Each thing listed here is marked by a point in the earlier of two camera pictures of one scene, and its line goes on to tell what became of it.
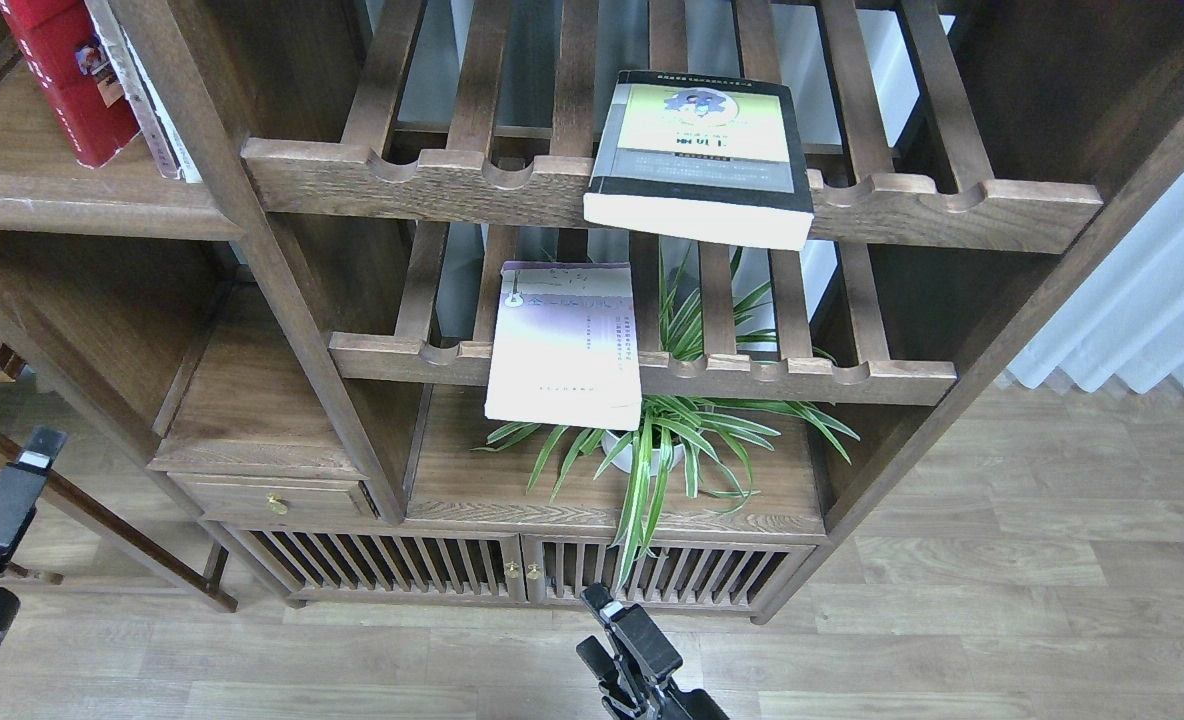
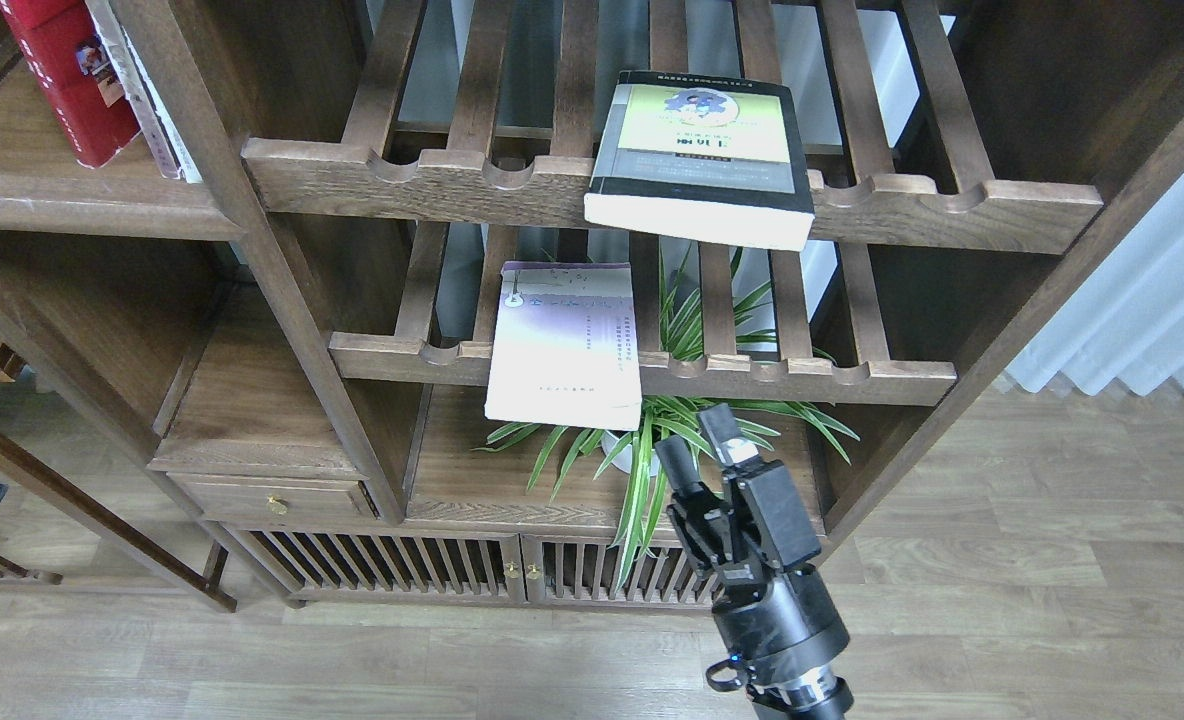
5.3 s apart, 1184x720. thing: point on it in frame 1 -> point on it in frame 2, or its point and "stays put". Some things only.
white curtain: [1160, 307] stays put
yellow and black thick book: [701, 159] stays put
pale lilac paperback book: [564, 346] stays put
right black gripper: [657, 658] -> [769, 619]
